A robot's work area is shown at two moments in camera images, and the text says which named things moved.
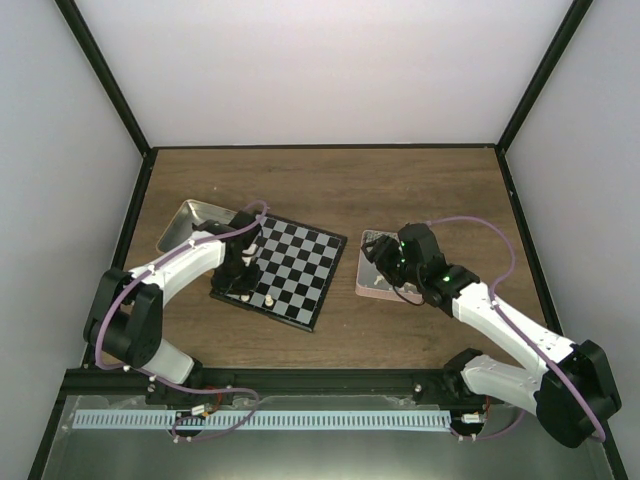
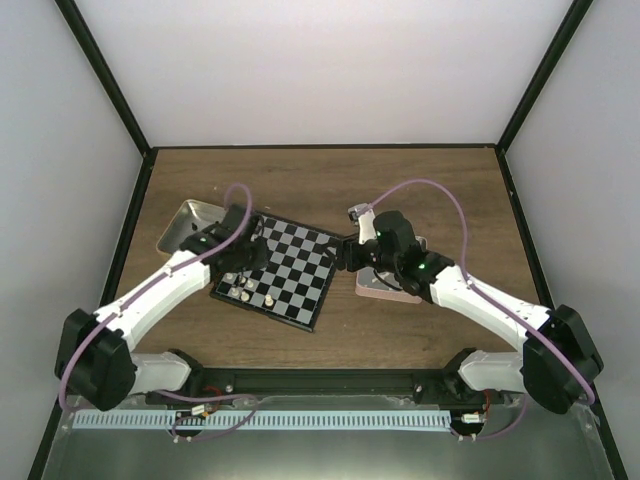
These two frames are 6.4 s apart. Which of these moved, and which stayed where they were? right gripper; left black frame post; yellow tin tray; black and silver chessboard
Moved: right gripper
Stayed: left black frame post; yellow tin tray; black and silver chessboard
